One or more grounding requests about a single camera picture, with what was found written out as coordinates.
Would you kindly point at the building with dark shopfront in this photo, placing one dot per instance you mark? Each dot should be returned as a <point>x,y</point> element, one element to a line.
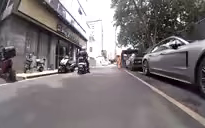
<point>40,30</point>

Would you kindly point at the dark vehicle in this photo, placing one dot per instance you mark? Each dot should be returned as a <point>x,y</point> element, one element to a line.
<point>135,61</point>

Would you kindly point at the red scooter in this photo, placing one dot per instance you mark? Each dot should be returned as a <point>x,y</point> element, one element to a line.
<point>5,63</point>

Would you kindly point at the grey asphalt road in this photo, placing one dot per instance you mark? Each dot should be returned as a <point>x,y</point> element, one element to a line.
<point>90,100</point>

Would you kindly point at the dark wall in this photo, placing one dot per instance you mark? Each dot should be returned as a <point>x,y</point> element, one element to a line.
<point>203,28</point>

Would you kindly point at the white building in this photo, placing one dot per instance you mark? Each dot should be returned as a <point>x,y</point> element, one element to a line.
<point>96,36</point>

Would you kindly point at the person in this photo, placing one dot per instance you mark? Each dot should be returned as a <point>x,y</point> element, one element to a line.
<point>119,61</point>
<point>83,54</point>

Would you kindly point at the trees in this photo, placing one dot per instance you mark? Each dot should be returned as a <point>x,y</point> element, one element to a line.
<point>146,20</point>

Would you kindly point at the silver car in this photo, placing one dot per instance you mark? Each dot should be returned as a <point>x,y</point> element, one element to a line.
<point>176,61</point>

